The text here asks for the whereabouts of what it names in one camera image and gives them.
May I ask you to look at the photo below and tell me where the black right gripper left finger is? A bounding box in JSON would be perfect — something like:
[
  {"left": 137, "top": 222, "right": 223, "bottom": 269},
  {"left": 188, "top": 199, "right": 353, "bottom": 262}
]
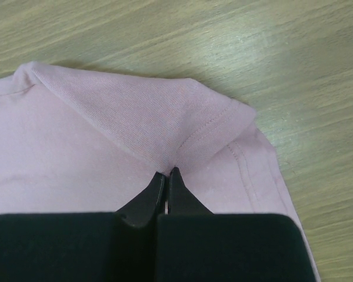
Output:
[{"left": 0, "top": 173, "right": 166, "bottom": 281}]

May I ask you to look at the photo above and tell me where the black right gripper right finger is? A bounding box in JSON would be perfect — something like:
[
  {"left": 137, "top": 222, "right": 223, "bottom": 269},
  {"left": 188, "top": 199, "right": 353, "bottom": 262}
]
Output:
[{"left": 157, "top": 168, "right": 316, "bottom": 281}]

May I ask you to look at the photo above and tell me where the dusty pink t-shirt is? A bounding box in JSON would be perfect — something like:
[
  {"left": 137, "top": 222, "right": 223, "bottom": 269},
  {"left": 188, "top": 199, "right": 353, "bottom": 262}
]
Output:
[{"left": 0, "top": 62, "right": 320, "bottom": 281}]

